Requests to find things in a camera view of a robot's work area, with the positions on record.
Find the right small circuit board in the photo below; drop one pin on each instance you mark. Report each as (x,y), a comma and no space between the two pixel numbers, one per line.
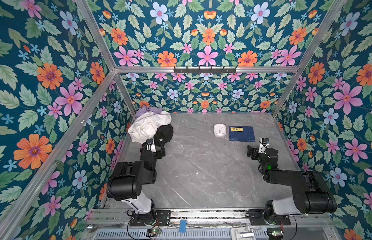
(275,234)

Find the white cloth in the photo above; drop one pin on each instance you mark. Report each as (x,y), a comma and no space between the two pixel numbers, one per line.
(146,126)

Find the left small circuit board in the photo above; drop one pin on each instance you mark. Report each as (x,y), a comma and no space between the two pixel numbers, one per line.
(155,232)

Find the black hook rail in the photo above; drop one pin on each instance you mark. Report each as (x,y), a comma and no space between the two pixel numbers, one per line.
(203,70)

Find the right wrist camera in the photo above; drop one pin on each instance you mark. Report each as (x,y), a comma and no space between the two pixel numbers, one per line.
(264,144)

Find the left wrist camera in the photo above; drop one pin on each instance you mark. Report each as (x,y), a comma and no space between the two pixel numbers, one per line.
(150,145)

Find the purple cloth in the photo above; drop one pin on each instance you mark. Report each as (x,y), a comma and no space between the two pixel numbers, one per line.
(146,109)

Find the white plastic device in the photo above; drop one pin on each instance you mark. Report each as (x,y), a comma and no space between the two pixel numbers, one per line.
(242,233)

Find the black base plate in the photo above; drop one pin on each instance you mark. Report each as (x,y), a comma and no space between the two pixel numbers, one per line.
(260,217)
(159,217)

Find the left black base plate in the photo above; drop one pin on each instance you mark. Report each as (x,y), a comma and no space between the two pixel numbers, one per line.
(159,217)

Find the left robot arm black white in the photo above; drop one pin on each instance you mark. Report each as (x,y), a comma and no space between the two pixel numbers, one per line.
(127,179)

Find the aluminium mounting rail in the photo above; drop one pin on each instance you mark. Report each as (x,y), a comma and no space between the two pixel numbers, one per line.
(239,217)

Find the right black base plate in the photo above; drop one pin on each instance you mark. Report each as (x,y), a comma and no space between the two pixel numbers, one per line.
(260,217)

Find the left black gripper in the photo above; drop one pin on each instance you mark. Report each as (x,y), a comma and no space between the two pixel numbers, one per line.
(159,142)

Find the white square timer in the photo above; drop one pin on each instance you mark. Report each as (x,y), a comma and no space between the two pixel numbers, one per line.
(220,130)

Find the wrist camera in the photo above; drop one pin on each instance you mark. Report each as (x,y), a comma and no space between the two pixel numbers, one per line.
(150,145)
(264,144)

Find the black cloth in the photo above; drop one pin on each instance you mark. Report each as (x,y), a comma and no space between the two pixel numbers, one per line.
(163,135)

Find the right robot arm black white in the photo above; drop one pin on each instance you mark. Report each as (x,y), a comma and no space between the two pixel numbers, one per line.
(310,193)

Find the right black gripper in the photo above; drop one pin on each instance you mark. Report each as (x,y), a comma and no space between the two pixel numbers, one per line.
(253,151)

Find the dark blue booklet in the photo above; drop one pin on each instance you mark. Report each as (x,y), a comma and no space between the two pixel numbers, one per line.
(241,134)

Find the small circuit board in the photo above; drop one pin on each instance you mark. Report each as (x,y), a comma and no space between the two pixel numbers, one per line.
(275,234)
(155,232)

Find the blue tape piece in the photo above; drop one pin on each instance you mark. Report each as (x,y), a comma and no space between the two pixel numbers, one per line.
(183,226)

